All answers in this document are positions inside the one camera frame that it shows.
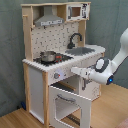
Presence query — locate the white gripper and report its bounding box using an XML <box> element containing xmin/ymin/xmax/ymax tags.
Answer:
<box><xmin>71</xmin><ymin>67</ymin><xmax>93</xmax><ymax>79</ymax></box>

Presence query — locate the white oven door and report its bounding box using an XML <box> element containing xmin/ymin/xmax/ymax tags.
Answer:
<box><xmin>49</xmin><ymin>86</ymin><xmax>91</xmax><ymax>128</ymax></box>

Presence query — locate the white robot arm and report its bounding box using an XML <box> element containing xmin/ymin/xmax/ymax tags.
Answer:
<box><xmin>71</xmin><ymin>28</ymin><xmax>128</xmax><ymax>85</ymax></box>

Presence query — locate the wooden toy kitchen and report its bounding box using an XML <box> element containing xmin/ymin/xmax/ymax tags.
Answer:
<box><xmin>22</xmin><ymin>2</ymin><xmax>105</xmax><ymax>128</ymax></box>

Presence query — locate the grey toy sink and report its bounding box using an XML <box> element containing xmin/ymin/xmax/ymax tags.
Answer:
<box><xmin>66</xmin><ymin>47</ymin><xmax>94</xmax><ymax>56</ymax></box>

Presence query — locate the black toy stovetop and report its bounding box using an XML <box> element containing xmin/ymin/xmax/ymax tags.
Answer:
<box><xmin>34</xmin><ymin>53</ymin><xmax>71</xmax><ymax>66</ymax></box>

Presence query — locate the black toy faucet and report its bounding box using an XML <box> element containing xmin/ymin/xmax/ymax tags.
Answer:
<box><xmin>67</xmin><ymin>33</ymin><xmax>82</xmax><ymax>49</ymax></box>

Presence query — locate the small metal pot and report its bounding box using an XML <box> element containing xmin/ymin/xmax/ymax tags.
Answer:
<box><xmin>40</xmin><ymin>51</ymin><xmax>56</xmax><ymax>62</ymax></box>

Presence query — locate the grey backdrop curtain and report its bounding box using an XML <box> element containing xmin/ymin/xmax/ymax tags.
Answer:
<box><xmin>0</xmin><ymin>0</ymin><xmax>128</xmax><ymax>117</ymax></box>

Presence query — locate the white toy microwave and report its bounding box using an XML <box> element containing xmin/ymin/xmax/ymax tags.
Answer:
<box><xmin>66</xmin><ymin>3</ymin><xmax>90</xmax><ymax>21</ymax></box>

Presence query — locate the grey range hood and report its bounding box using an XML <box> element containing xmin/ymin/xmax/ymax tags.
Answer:
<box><xmin>35</xmin><ymin>5</ymin><xmax>64</xmax><ymax>27</ymax></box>

